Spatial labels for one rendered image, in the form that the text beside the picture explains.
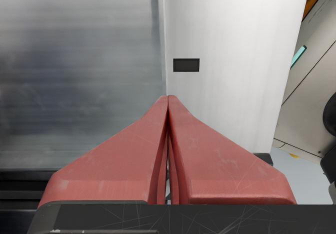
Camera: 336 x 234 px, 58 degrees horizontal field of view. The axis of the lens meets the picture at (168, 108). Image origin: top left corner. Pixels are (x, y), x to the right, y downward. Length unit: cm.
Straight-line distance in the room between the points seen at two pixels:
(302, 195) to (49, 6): 183
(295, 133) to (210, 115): 90
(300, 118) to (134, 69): 94
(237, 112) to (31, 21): 25
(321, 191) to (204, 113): 168
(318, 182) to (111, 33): 173
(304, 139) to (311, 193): 76
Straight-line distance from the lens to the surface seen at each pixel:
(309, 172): 187
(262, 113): 39
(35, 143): 45
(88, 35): 34
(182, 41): 33
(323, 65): 113
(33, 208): 50
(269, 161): 43
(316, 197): 205
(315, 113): 123
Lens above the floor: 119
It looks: 55 degrees down
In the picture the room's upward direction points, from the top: 178 degrees counter-clockwise
